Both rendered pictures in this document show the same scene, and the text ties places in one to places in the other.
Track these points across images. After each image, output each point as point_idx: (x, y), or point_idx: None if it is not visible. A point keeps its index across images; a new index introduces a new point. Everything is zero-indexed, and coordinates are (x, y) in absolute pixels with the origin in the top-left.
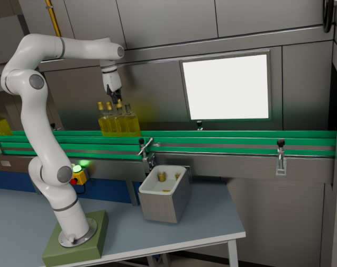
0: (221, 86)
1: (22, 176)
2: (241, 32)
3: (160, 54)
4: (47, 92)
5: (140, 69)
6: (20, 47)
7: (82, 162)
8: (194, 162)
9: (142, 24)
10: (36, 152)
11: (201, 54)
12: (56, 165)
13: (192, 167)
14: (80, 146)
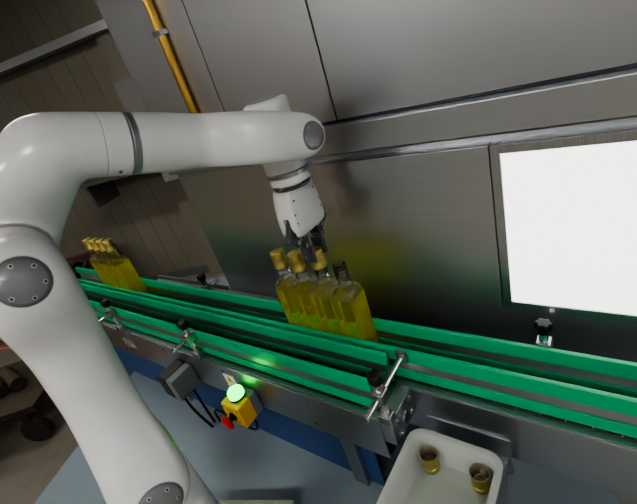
0: (635, 226)
1: (158, 365)
2: None
3: (429, 131)
4: (77, 301)
5: (373, 171)
6: None
7: (247, 379)
8: (525, 437)
9: (375, 45)
10: (81, 450)
11: (569, 125)
12: (132, 487)
13: (517, 444)
14: (240, 348)
